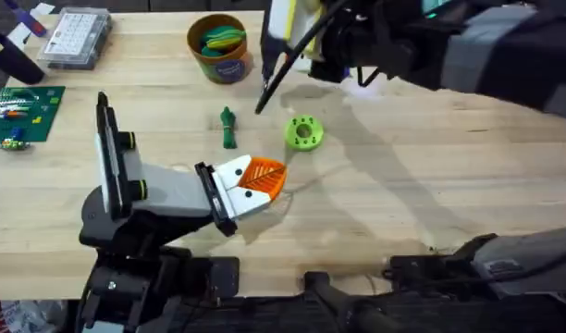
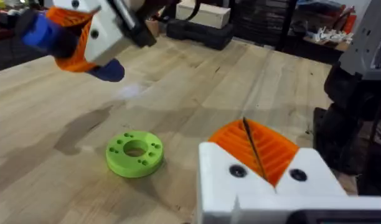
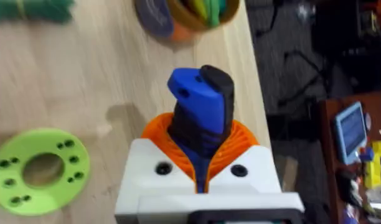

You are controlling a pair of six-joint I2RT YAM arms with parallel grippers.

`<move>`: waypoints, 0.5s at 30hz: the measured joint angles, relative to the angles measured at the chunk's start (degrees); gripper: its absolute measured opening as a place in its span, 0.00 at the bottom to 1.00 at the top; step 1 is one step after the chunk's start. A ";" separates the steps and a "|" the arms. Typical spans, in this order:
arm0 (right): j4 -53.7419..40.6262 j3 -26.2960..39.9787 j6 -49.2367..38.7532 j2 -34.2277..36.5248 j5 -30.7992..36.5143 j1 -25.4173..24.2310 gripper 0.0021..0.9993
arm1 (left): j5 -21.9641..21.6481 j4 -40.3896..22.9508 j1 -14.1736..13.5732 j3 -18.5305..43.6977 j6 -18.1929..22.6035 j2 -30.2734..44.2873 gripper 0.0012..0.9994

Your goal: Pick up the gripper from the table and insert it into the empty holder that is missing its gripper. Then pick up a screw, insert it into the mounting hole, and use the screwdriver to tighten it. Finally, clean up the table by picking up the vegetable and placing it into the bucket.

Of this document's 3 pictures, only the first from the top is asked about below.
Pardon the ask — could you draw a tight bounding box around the purple tool on white papers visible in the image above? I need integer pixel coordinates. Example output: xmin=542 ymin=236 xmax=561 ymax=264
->
xmin=4 ymin=0 xmax=56 ymax=51

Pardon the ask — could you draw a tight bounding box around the green disc with holes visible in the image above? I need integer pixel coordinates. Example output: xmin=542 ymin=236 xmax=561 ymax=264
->
xmin=283 ymin=114 xmax=326 ymax=154

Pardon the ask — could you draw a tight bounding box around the black rail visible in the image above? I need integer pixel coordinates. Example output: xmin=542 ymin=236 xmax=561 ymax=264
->
xmin=171 ymin=256 xmax=566 ymax=333

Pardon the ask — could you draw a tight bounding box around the green toy vegetable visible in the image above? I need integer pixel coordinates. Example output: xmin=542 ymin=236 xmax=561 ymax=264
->
xmin=219 ymin=105 xmax=240 ymax=151

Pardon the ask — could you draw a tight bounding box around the black cylinder with yellow label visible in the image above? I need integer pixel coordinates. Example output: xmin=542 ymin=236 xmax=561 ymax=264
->
xmin=0 ymin=32 xmax=47 ymax=86

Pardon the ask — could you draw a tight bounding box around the red and white bag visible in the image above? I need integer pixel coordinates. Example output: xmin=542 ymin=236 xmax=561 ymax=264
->
xmin=0 ymin=299 xmax=68 ymax=333

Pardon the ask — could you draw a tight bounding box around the left wrist black upright plate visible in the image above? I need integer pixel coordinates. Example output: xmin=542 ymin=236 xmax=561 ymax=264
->
xmin=95 ymin=91 xmax=128 ymax=221

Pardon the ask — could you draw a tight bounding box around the clear plastic parts box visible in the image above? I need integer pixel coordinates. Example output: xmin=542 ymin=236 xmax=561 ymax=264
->
xmin=36 ymin=6 xmax=114 ymax=72

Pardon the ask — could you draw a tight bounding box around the green board with blocks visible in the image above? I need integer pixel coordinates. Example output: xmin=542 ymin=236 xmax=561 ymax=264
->
xmin=0 ymin=85 xmax=68 ymax=152

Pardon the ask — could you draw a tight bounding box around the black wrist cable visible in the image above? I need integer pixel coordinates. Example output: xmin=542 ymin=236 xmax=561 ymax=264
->
xmin=253 ymin=0 xmax=354 ymax=117

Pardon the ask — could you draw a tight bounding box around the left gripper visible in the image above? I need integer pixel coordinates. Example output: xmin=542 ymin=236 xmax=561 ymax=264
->
xmin=78 ymin=131 xmax=289 ymax=253

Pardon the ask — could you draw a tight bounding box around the brown tub with toys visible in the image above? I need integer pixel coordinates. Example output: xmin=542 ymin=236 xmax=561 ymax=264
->
xmin=186 ymin=13 xmax=255 ymax=86

